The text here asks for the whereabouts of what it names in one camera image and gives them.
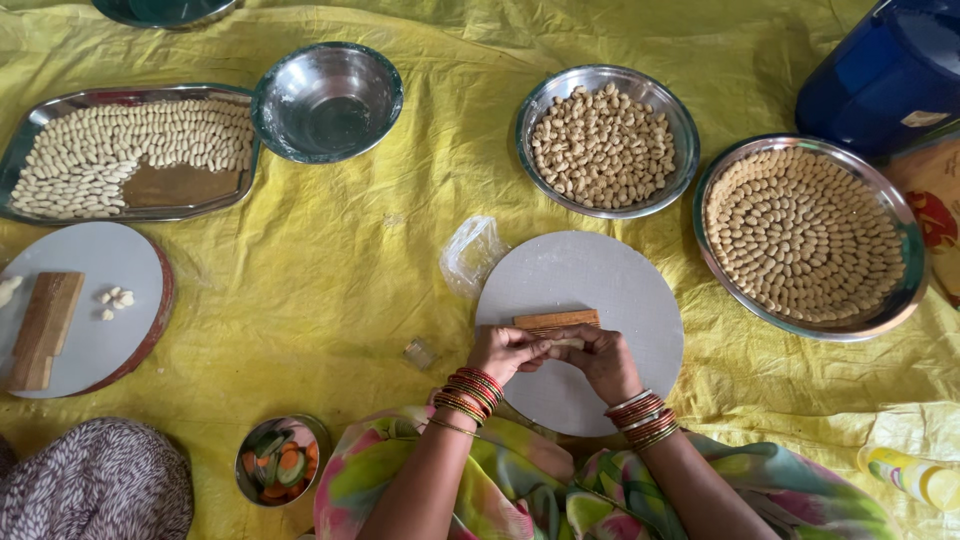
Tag person's left hand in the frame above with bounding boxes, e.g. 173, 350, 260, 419
466, 324, 556, 388

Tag person's right hand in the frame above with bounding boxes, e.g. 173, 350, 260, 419
543, 324, 645, 408

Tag ridged wooden shaping board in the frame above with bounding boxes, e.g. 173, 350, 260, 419
513, 309, 602, 339

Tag round grey rolling board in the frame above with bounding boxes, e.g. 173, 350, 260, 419
474, 230, 685, 438

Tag red gold right wrist bangles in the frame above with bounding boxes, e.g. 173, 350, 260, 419
603, 387, 681, 453

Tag red gold wrist bangles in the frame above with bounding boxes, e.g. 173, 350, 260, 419
603, 387, 681, 453
432, 366, 506, 429

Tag red gold left wrist bangles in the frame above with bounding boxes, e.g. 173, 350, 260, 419
432, 366, 506, 429

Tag clear plastic bag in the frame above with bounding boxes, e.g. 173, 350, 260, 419
438, 216, 513, 301

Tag thin gold bangle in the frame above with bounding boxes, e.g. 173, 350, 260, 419
427, 416, 481, 441

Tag small clear glass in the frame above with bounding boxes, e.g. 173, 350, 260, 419
402, 337, 439, 372

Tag person's colourful floral garment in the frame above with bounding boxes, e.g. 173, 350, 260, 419
312, 405, 903, 540

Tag heap of brown dough shells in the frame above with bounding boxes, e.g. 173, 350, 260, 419
531, 82, 677, 210

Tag steel bowl with brown shells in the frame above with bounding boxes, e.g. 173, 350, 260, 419
514, 64, 702, 221

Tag yellow cloth sheet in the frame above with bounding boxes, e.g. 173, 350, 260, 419
0, 0, 960, 540

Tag spiral of brown dough shells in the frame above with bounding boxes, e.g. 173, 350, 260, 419
704, 147, 907, 324

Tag small steel salad bowl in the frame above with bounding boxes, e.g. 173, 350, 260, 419
234, 414, 333, 508

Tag carrot and cucumber slices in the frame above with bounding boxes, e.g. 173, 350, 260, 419
240, 429, 320, 502

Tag empty steel bowl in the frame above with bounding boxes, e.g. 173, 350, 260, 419
250, 41, 405, 165

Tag large steel plate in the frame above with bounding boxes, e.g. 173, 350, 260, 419
692, 134, 930, 343

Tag yellow plastic bottle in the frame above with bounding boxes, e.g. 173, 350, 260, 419
857, 445, 960, 513

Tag orange printed bag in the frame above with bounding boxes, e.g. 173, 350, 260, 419
882, 132, 960, 309

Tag blue plastic drum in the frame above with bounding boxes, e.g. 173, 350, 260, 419
795, 0, 960, 157

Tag rectangular steel tray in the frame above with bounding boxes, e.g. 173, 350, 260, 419
0, 83, 262, 226

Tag cluster of small dough shells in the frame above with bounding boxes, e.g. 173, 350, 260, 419
95, 285, 136, 322

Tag red-rimmed round grey board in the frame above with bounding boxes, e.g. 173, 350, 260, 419
0, 221, 177, 399

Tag rows of pale dough shells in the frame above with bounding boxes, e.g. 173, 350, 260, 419
10, 99, 256, 220

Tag long ridged wooden board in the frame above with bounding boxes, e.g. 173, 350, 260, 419
7, 271, 86, 393

